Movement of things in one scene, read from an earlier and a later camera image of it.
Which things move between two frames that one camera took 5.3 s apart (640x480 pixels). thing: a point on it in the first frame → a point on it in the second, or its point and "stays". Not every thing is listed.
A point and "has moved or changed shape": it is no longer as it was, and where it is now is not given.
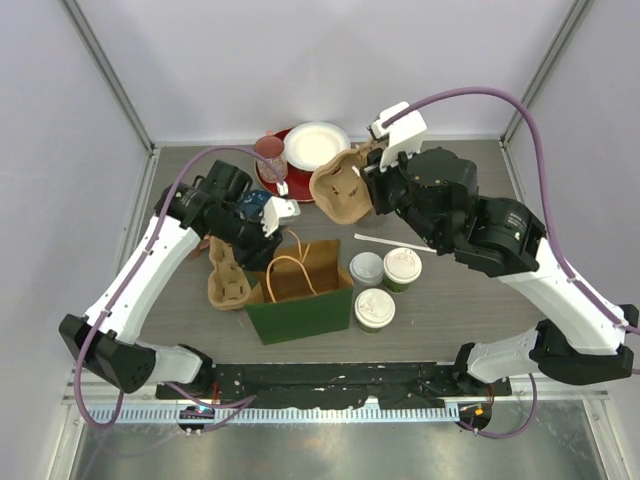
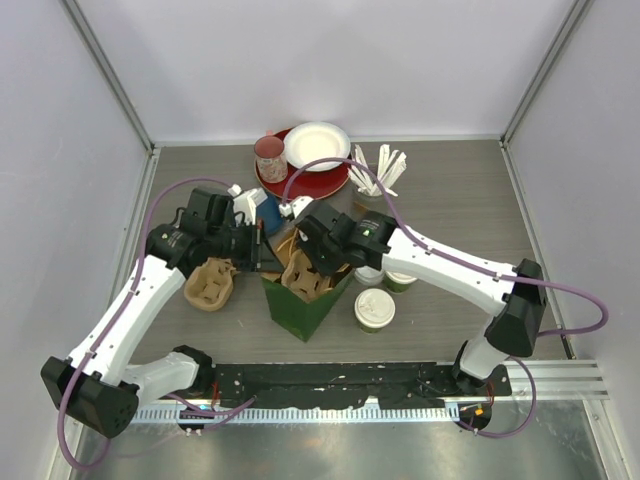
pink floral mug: [272, 147] stays
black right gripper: [376, 179] → [306, 246]
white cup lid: [374, 309] stays
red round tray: [298, 181] stays
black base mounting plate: [290, 386] stays
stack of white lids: [367, 269] stays
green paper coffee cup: [369, 329] stays
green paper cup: [397, 288] stays
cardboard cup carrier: [338, 187] → [302, 280]
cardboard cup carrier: [228, 286] has moved or changed shape
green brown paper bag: [311, 300] has moved or changed shape
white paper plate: [307, 146] stays
